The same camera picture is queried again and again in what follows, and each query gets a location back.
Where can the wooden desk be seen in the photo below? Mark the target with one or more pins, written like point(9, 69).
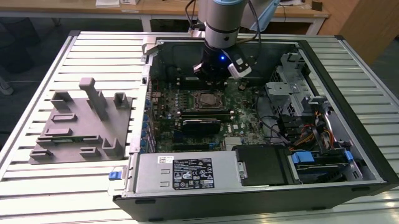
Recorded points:
point(93, 9)

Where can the hard disk in blue carrier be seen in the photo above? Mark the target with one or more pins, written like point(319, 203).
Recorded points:
point(303, 158)

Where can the black RAM stick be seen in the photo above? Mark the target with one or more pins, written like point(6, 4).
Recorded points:
point(204, 112)

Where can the grey parts rack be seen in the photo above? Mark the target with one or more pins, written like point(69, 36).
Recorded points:
point(84, 121)

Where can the small brown box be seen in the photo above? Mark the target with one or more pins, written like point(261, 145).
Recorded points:
point(316, 5)

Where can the metal drive cage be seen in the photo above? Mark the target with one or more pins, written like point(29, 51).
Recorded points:
point(280, 89)

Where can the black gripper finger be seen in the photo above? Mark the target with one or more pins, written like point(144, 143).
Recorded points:
point(216, 86)

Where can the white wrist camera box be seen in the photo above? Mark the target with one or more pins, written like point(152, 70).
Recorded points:
point(237, 70)

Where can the grey metal stand foot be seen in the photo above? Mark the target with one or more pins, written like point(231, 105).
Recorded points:
point(5, 87)

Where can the blue disk bay clip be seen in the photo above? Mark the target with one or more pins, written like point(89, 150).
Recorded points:
point(348, 156)

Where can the grey power supply unit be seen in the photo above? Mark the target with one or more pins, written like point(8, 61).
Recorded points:
point(149, 172)

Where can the black open PC case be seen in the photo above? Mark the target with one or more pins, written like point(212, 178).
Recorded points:
point(217, 205)

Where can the green motherboard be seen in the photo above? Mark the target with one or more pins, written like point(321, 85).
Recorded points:
point(245, 121)

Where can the black plastic shroud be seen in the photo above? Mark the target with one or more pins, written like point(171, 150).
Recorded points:
point(261, 163)

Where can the silver chipset heatsink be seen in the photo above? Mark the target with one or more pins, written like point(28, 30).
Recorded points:
point(232, 142)

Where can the blue case latch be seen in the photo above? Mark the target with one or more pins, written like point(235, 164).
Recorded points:
point(114, 175)

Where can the silver CPU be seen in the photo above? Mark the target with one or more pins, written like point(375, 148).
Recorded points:
point(208, 100)

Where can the green RAM stick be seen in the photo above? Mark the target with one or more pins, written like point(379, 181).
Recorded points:
point(66, 139)

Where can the small white box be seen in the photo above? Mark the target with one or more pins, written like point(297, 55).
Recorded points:
point(129, 1)

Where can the black graphics card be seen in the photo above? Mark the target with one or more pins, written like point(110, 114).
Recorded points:
point(199, 127)

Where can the grey plastic bracket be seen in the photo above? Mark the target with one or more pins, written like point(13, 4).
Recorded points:
point(315, 100)

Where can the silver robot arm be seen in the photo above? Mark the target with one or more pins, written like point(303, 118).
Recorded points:
point(223, 23)

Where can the wooden cabinet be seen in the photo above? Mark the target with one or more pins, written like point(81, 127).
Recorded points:
point(367, 23)

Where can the round coin cell battery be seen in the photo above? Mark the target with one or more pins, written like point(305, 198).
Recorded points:
point(241, 87)

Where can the CPU socket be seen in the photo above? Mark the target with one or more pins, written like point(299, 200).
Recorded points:
point(199, 106)

